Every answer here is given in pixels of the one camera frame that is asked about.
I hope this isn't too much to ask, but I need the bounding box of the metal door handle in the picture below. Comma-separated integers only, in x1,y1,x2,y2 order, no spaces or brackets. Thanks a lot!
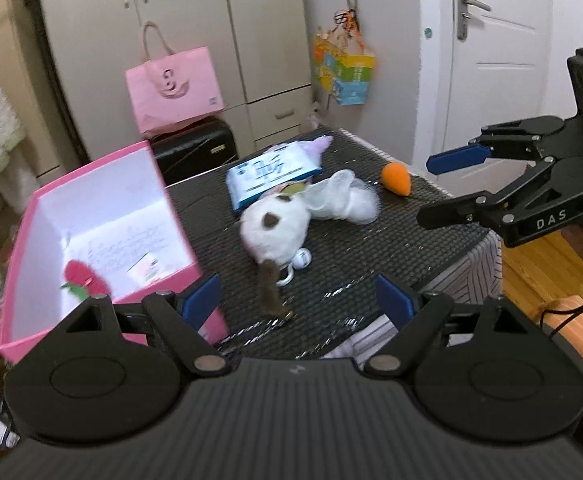
455,0,492,41

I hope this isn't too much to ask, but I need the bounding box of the pink cardboard box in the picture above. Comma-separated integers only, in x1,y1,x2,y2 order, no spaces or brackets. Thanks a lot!
0,140,230,365

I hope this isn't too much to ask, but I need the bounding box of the dark printed packet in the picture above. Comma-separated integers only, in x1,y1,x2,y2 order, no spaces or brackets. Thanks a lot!
0,395,21,450

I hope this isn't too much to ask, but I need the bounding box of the red plush toy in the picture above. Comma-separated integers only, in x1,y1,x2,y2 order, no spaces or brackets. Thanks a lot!
60,259,115,303

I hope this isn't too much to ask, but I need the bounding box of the black suitcase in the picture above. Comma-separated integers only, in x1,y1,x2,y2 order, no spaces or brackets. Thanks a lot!
150,116,239,187

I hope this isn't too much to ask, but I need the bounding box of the blue and white packet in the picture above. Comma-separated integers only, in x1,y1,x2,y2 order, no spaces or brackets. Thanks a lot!
226,141,322,212

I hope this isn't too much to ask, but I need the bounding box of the white plastic bag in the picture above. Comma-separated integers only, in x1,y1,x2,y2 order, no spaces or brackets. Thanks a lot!
304,169,381,226

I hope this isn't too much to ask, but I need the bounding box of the orange cushion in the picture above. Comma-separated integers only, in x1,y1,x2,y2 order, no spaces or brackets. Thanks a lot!
536,296,583,376

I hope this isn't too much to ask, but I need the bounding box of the black mesh table mat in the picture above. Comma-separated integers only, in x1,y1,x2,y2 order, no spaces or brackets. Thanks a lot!
164,127,495,361

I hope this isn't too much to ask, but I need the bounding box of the white plush cat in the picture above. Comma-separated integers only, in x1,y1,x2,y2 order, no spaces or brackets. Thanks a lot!
239,192,312,318

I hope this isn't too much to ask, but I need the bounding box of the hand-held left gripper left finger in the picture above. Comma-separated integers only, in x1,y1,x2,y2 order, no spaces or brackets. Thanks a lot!
46,273,232,377

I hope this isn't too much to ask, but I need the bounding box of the white door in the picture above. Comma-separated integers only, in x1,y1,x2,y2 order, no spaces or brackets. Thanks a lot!
411,0,555,181

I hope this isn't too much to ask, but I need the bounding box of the pink tote bag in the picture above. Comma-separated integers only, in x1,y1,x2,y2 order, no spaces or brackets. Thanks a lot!
125,21,226,137

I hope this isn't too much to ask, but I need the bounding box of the striped tablecloth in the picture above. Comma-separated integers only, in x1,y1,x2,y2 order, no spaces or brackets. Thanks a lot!
321,232,503,361

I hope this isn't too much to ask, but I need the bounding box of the colourful gift bag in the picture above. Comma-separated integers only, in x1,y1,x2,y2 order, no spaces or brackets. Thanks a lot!
313,20,376,107

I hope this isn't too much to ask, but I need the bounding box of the purple plush doll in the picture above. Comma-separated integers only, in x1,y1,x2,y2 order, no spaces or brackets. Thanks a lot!
266,135,335,198

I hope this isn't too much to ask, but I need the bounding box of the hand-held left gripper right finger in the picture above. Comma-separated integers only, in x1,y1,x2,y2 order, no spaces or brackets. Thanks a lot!
364,273,542,377

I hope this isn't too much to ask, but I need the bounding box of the white keyring charm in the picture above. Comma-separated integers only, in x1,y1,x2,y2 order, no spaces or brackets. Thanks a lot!
276,249,313,287

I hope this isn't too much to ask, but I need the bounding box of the beige wardrobe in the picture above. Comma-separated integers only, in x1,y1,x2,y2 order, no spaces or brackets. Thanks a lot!
34,0,315,163

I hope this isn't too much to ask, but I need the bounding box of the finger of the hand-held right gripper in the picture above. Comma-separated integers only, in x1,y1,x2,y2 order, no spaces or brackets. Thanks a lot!
416,157,567,233
426,116,569,176

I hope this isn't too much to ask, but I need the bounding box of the black cable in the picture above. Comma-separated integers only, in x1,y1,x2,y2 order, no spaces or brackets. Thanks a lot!
534,295,583,341

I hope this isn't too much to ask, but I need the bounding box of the orange plush carrot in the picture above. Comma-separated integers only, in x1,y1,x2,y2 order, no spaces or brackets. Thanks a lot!
381,161,413,197

